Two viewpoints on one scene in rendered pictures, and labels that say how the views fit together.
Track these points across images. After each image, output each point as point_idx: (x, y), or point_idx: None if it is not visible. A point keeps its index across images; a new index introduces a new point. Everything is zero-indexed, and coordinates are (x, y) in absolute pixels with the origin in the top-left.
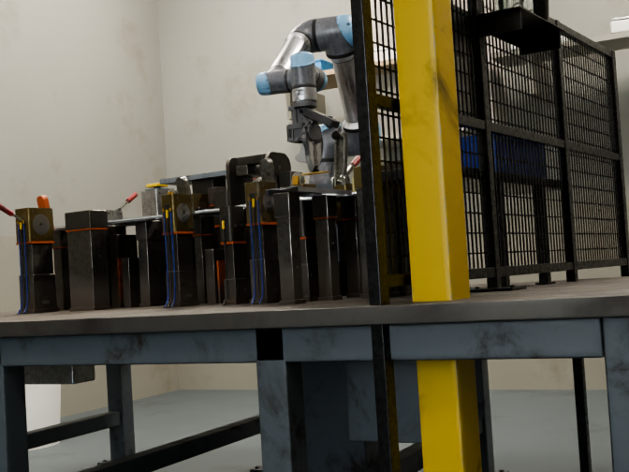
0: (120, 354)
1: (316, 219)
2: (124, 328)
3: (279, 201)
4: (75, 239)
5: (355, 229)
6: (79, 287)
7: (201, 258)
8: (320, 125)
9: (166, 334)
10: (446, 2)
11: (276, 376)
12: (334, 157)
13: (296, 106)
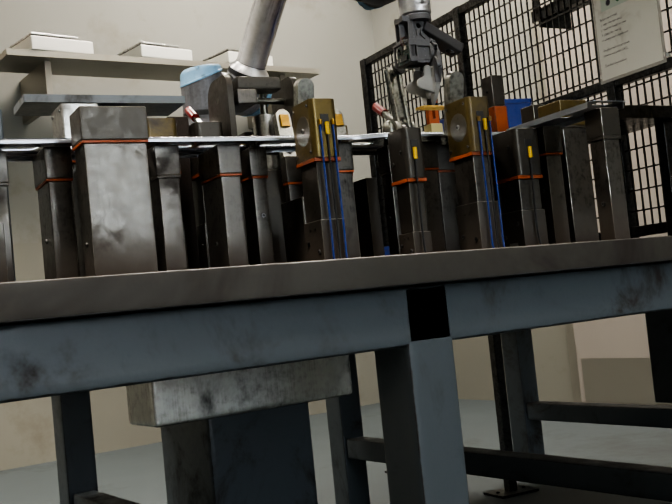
0: (636, 298)
1: (547, 155)
2: (671, 252)
3: (608, 117)
4: (106, 158)
5: None
6: (118, 250)
7: (268, 214)
8: (211, 65)
9: None
10: None
11: None
12: (393, 97)
13: (420, 17)
